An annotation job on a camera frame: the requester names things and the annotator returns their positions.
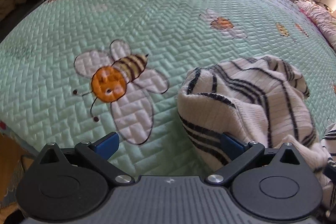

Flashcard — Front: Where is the white black-striped sweater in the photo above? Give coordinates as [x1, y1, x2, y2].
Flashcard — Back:
[177, 55, 336, 210]

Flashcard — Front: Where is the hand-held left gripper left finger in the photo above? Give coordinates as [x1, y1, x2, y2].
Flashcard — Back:
[39, 132, 135, 186]

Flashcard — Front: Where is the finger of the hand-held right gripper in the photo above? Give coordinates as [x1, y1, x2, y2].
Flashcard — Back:
[323, 158, 336, 182]

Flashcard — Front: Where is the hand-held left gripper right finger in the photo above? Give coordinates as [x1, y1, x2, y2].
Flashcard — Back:
[205, 132, 301, 186]

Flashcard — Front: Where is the pink floral pillow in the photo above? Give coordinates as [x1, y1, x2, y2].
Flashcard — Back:
[295, 0, 336, 48]

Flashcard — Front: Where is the green quilted bee bedspread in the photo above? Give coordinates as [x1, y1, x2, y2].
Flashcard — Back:
[0, 0, 336, 177]

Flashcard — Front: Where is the olive jacket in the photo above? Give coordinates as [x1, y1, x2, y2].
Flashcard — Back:
[0, 0, 28, 21]

